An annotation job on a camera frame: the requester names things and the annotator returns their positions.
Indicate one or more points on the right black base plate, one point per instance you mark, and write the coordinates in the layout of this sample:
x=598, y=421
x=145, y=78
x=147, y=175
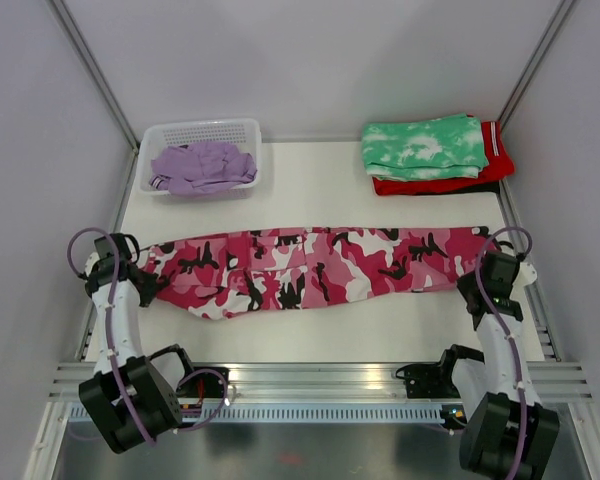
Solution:
x=428, y=381

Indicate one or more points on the red folded trousers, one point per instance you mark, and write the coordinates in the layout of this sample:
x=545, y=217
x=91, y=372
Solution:
x=499, y=167

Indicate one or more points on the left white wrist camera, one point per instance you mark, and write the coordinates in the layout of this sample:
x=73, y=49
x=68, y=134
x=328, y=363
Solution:
x=91, y=266

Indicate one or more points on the pink camouflage trousers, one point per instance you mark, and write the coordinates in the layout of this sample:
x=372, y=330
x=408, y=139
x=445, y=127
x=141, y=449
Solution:
x=225, y=275

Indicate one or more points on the right aluminium frame post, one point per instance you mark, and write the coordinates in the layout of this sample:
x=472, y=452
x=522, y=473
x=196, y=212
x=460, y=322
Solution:
x=550, y=34

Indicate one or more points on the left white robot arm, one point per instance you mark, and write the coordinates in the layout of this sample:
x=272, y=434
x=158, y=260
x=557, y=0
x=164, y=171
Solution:
x=131, y=397

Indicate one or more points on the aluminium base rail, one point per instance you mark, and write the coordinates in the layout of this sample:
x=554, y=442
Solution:
x=554, y=382

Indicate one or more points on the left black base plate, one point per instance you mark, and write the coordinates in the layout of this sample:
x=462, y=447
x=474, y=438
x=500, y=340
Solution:
x=204, y=383

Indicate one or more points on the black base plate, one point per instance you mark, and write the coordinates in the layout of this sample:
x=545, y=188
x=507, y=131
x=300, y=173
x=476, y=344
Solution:
x=204, y=383
x=428, y=381

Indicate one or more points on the white plastic basket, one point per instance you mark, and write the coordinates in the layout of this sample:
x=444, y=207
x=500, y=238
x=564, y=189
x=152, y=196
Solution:
x=244, y=133

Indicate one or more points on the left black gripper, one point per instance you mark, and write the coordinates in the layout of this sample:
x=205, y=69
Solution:
x=150, y=290

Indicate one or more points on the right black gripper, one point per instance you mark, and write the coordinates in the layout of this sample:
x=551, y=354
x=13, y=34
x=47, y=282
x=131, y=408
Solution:
x=463, y=284

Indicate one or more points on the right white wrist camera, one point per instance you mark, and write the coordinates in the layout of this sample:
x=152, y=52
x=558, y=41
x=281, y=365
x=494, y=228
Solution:
x=527, y=274

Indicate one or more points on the lilac trousers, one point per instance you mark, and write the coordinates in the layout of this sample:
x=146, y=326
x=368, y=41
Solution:
x=201, y=168

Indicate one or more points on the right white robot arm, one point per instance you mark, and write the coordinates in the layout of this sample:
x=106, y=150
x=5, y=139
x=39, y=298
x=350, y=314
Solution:
x=508, y=434

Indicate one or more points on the aluminium frame post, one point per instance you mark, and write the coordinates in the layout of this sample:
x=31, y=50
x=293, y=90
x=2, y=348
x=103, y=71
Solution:
x=550, y=34
x=79, y=44

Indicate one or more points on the white slotted cable duct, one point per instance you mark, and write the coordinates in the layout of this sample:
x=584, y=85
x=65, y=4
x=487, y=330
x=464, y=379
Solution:
x=427, y=413

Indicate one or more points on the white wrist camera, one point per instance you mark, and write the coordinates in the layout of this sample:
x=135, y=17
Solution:
x=91, y=266
x=527, y=274

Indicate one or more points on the left aluminium frame post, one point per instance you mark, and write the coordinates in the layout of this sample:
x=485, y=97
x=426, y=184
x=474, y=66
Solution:
x=79, y=44

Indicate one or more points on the green tie-dye folded trousers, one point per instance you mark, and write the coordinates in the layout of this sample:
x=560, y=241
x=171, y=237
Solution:
x=437, y=149

